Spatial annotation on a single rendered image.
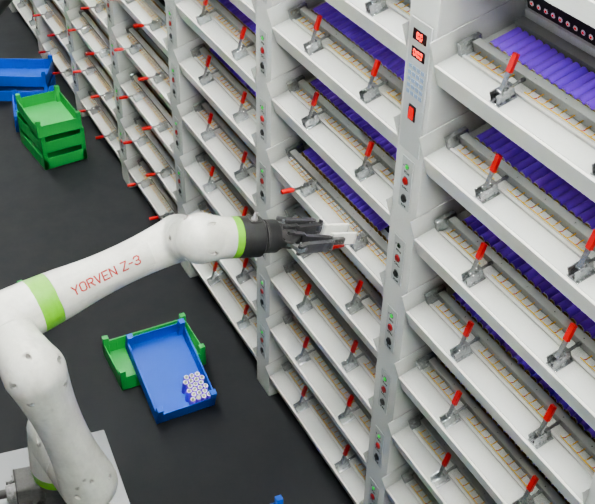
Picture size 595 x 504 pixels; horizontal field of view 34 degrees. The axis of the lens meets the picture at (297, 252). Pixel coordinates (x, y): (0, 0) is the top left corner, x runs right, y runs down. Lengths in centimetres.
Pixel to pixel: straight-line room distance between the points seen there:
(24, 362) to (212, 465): 123
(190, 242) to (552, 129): 79
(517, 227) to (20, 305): 99
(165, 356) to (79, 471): 117
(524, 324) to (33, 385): 94
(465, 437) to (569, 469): 36
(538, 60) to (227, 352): 191
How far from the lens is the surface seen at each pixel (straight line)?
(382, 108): 212
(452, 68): 186
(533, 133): 168
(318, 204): 251
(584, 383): 179
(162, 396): 322
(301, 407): 305
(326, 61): 232
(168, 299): 364
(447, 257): 202
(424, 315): 218
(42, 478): 243
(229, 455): 307
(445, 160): 195
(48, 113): 457
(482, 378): 205
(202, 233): 203
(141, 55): 377
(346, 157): 232
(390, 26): 202
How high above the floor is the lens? 228
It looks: 36 degrees down
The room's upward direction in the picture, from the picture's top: 2 degrees clockwise
